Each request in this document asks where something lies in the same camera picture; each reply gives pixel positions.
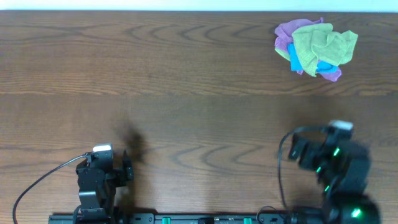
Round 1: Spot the purple microfiber cloth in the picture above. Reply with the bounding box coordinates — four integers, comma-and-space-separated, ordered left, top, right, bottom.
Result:
274, 17, 342, 82

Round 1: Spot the light green microfiber cloth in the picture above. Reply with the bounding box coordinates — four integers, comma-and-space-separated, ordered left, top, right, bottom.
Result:
292, 23, 358, 77

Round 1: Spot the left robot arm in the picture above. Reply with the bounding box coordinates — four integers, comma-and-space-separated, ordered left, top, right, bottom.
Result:
72, 150, 134, 223

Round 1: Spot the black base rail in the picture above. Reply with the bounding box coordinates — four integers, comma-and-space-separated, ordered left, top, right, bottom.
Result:
48, 213, 293, 224

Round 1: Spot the blue microfiber cloth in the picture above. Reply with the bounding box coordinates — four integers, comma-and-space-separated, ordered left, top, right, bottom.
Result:
287, 43, 338, 74

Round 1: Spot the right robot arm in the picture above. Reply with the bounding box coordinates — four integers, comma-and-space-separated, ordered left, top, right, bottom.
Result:
285, 134, 381, 224

